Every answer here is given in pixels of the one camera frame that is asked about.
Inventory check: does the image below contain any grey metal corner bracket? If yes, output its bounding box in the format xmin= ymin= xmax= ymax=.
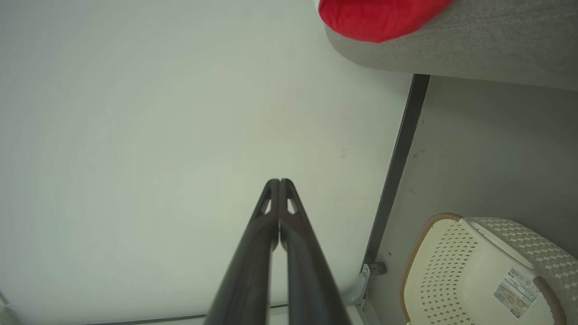
xmin=340 ymin=264 xmax=373 ymax=308

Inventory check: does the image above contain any plain red garment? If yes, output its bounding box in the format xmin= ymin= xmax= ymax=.
xmin=318 ymin=0 xmax=453 ymax=44

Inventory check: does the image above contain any black baseboard strip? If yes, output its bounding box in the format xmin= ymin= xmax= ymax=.
xmin=361 ymin=74 xmax=431 ymax=271

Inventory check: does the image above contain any white barcode label sticker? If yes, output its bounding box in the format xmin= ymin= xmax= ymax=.
xmin=493 ymin=267 xmax=541 ymax=319

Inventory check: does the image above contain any cream perforated laundry basket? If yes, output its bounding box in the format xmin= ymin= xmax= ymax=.
xmin=399 ymin=213 xmax=578 ymax=325

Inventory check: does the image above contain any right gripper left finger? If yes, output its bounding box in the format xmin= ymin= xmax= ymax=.
xmin=204 ymin=178 xmax=281 ymax=325

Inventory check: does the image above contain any grey fabric sofa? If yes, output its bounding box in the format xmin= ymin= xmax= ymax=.
xmin=325 ymin=0 xmax=578 ymax=92

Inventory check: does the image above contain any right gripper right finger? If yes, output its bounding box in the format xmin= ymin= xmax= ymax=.
xmin=280 ymin=179 xmax=353 ymax=325

